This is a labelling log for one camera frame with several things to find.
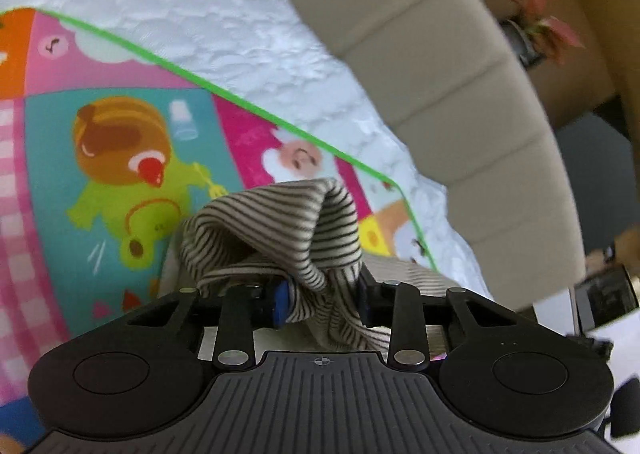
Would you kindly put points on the beige padded headboard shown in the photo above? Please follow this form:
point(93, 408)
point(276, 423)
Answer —
point(450, 84)

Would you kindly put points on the grey plant pot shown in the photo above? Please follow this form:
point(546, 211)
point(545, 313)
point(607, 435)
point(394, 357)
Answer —
point(525, 44)

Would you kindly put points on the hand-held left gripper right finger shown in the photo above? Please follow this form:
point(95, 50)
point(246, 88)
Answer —
point(363, 306)

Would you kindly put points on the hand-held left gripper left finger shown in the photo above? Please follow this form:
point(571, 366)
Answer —
point(281, 304)

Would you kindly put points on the pink flowering plant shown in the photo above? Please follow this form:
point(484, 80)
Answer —
point(555, 29)

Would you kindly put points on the striped beige shirt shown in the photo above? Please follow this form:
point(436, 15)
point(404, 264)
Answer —
point(280, 214)

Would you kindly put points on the colourful patchwork play mat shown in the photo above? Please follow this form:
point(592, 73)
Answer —
point(50, 184)

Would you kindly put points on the brown wooden cabinet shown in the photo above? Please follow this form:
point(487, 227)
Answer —
point(595, 9)

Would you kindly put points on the dark grey panel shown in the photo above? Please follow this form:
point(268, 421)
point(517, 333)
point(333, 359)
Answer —
point(590, 174)

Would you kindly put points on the white quilted bed sheet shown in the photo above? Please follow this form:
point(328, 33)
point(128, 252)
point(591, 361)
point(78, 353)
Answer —
point(200, 9)

